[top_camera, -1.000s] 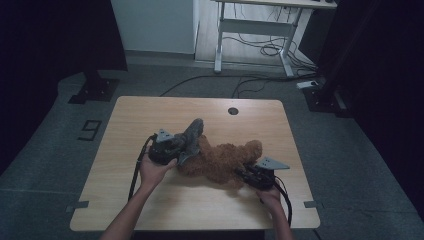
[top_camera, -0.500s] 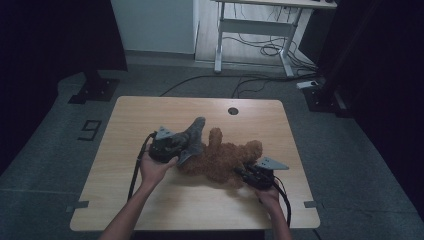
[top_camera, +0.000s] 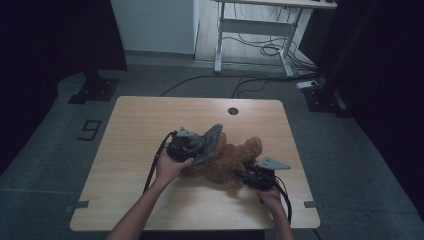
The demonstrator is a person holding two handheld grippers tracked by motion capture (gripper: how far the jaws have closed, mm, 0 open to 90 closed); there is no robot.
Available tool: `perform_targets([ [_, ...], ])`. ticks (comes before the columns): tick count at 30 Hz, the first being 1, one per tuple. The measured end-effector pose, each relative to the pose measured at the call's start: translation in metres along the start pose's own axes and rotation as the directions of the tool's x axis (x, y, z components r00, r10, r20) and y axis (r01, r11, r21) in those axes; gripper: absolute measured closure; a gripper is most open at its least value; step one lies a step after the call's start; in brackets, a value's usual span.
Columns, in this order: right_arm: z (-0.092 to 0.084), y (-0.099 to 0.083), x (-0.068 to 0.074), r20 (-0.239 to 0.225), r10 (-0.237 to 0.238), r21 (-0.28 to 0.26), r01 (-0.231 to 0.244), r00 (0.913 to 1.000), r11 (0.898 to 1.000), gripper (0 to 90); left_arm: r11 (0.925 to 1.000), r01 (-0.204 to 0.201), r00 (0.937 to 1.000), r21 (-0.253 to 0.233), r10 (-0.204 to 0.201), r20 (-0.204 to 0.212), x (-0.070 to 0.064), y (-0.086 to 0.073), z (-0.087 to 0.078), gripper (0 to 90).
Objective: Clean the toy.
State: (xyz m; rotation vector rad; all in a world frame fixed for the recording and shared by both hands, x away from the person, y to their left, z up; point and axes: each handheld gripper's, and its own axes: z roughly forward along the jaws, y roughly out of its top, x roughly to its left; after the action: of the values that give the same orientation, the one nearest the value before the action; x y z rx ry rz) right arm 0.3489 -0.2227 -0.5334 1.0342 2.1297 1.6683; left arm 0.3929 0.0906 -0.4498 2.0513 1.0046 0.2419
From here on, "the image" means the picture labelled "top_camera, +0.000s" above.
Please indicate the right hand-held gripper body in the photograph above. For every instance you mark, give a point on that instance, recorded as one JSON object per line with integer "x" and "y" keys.
{"x": 261, "y": 178}

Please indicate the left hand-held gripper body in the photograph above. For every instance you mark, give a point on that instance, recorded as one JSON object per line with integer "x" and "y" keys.
{"x": 181, "y": 148}

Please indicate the brown teddy bear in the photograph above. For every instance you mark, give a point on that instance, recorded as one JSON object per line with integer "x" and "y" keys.
{"x": 230, "y": 163}

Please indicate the person's right hand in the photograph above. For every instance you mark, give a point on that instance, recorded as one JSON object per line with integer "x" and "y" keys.
{"x": 271, "y": 200}

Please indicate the person's left hand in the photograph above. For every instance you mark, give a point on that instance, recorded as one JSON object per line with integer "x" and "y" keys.
{"x": 168, "y": 171}

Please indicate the grey tape strip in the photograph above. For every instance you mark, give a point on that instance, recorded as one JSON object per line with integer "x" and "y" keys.
{"x": 78, "y": 206}
{"x": 313, "y": 204}

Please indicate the black stand base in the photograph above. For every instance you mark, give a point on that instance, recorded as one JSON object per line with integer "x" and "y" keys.
{"x": 325, "y": 100}
{"x": 95, "y": 90}

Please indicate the white power strip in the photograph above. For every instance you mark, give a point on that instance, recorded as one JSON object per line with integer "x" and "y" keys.
{"x": 307, "y": 84}

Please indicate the white metal desk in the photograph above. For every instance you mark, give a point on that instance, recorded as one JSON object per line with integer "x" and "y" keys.
{"x": 256, "y": 26}

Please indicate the dark curtain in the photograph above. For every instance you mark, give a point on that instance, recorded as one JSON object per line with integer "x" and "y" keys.
{"x": 383, "y": 66}
{"x": 50, "y": 40}

